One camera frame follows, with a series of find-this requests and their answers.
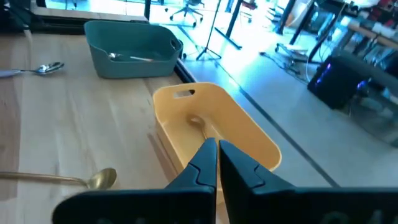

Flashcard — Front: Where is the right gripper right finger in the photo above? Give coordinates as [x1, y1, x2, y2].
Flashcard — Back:
[219, 139, 398, 224]

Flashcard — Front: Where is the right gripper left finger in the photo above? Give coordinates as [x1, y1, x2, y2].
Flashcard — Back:
[52, 138, 218, 224]

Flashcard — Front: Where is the gold spoon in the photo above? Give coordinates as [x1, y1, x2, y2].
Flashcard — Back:
[186, 114, 208, 140]
[0, 167, 118, 190]

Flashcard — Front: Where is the purple handled silver spoon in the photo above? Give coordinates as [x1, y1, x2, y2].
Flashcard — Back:
[108, 52, 155, 62]
[0, 61, 65, 78]

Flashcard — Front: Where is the yellow plastic bin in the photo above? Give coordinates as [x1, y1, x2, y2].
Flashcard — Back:
[152, 82, 282, 202]

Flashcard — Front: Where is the black computer tower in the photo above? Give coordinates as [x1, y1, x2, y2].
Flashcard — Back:
[307, 55, 376, 110]

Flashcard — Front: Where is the black tripod stand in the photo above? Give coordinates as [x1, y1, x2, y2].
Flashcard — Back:
[195, 0, 223, 62]

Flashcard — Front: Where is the green plastic bin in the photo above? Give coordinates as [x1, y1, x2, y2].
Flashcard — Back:
[83, 20, 184, 80]

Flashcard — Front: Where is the black desk leg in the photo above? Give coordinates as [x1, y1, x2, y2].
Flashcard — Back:
[214, 0, 244, 50]

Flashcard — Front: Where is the wooden workbench top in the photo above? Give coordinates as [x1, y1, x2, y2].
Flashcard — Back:
[346, 21, 398, 50]

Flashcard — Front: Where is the black office chair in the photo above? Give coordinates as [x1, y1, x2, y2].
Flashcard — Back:
[164, 0, 206, 28]

